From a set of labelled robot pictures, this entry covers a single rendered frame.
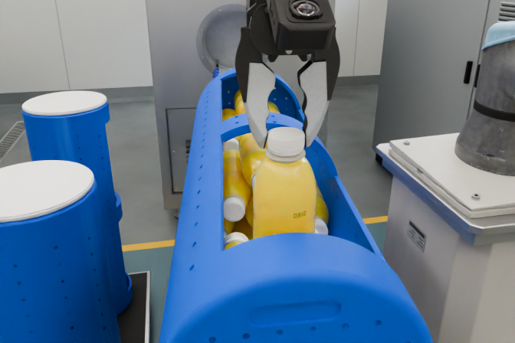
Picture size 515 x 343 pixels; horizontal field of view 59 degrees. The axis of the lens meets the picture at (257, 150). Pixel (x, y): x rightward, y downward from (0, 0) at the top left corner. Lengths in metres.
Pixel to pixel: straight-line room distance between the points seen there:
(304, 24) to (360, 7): 5.54
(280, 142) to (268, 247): 0.10
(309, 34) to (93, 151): 1.37
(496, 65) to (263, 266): 0.51
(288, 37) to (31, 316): 0.90
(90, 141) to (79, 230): 0.66
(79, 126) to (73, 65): 3.95
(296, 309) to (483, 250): 0.40
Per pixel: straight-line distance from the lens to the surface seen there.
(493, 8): 2.58
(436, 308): 0.86
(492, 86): 0.80
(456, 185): 0.76
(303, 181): 0.46
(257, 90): 0.44
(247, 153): 0.80
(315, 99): 0.45
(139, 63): 5.48
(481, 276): 0.79
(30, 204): 1.02
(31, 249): 1.02
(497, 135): 0.81
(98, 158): 1.69
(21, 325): 1.14
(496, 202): 0.73
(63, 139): 1.64
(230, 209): 0.76
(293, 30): 0.35
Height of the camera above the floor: 1.48
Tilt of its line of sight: 22 degrees down
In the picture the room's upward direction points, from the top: straight up
